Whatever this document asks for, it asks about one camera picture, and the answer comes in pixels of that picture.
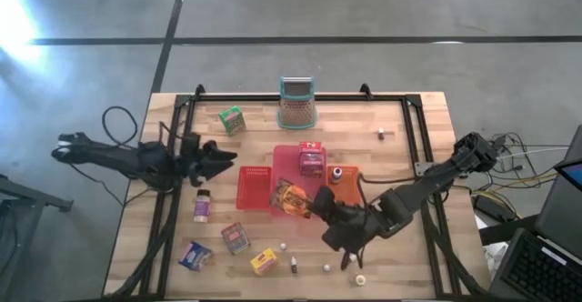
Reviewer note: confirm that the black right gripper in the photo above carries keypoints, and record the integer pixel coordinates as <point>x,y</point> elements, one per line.
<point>345,224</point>

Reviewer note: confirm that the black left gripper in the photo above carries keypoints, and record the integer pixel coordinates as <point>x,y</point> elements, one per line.
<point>195,156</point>

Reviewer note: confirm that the orange snack bag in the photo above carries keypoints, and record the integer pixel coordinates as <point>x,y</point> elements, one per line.
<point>291,197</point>

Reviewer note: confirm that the black food colouring bottle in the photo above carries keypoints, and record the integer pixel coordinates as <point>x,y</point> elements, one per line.
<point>336,174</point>

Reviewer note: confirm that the purple Raisin Bran cereal box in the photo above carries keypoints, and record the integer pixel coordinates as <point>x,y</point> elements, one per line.
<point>312,164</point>

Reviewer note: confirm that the green Apple Jacks cereal box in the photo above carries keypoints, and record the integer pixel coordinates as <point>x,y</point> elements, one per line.
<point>233,121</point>

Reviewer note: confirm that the red Froot Loops cereal box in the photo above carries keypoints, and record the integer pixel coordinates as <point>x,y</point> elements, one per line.
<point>310,147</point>

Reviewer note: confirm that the yellow Corn Pops cereal box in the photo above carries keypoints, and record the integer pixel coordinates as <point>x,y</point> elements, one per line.
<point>264,262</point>

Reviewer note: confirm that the small dropper bottle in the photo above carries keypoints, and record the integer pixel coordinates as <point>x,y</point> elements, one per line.
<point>381,133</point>

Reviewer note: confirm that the blue cereal box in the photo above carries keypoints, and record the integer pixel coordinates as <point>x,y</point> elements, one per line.
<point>195,256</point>

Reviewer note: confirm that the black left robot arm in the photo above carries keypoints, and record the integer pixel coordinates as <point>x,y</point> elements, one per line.
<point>113,158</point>

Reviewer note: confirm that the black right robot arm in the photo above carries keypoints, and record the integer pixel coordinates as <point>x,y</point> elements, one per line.
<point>432,186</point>

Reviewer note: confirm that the orange plastic basket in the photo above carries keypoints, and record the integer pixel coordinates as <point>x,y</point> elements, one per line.
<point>349,179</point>

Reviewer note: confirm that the red plastic basket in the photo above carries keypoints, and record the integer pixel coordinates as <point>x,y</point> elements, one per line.
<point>253,188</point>

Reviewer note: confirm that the sprinkles jar purple label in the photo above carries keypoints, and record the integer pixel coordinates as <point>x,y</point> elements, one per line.
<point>202,206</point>

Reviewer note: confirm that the pink translucent plastic bin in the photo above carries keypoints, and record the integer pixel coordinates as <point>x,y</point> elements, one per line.
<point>285,163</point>

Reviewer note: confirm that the dark blue dropper bottle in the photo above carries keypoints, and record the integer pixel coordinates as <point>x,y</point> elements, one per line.
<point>353,257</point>

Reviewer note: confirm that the brown dropper bottle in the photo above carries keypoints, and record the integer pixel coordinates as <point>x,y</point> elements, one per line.
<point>294,265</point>

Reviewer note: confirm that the cereal box with pink label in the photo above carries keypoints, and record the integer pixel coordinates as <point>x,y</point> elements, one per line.
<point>235,238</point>

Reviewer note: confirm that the teal mesh basket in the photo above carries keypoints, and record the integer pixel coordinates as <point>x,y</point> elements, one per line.
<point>297,111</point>

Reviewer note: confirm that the black power brick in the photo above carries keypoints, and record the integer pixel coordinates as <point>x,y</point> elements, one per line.
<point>491,207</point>

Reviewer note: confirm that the crumpled white plastic bag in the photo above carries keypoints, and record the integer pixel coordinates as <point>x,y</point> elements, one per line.
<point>495,258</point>

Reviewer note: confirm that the black metal stand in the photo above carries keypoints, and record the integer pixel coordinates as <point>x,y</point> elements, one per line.
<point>41,195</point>

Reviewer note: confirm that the grey laptop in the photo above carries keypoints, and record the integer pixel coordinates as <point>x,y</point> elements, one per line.
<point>536,265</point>

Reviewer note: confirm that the blue lit screen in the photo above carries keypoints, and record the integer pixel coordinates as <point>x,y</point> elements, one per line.
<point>570,174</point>

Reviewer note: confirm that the black metal table frame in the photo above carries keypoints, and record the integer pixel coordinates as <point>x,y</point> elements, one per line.
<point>245,97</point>

